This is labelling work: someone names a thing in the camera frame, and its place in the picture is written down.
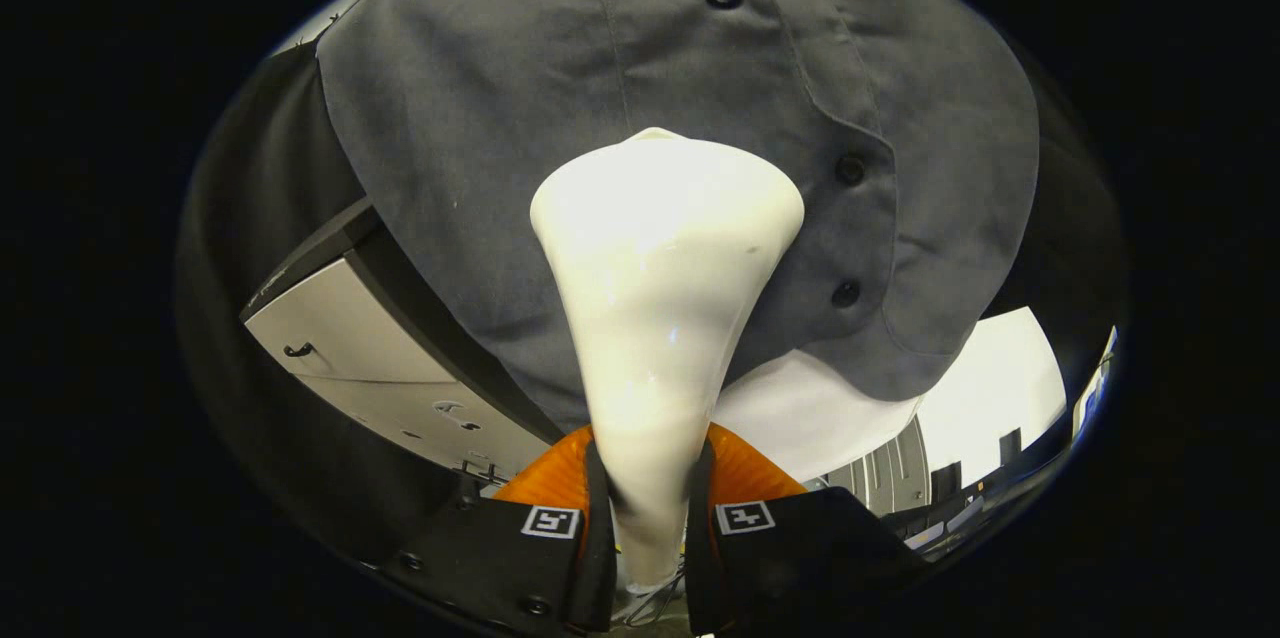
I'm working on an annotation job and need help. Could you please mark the grey cabinet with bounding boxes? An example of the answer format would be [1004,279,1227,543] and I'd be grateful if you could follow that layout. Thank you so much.
[240,198,567,485]

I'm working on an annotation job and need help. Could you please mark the white side table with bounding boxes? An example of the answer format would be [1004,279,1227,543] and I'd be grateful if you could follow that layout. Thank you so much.
[915,306,1068,489]

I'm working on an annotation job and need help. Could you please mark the grey button shirt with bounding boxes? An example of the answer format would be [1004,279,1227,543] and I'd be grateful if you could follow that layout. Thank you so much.
[315,0,1041,434]

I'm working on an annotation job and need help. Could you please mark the white mannequin torso stand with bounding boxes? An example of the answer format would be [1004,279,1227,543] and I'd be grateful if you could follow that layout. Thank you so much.
[712,348,923,485]

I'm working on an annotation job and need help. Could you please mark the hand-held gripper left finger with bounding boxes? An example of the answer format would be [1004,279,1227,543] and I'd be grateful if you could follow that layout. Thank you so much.
[378,423,619,637]

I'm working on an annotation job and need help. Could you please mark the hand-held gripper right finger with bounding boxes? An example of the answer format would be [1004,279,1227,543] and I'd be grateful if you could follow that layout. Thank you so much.
[685,423,926,637]

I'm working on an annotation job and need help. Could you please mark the grey locker unit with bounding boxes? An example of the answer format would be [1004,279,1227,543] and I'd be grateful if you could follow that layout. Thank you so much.
[818,416,933,519]

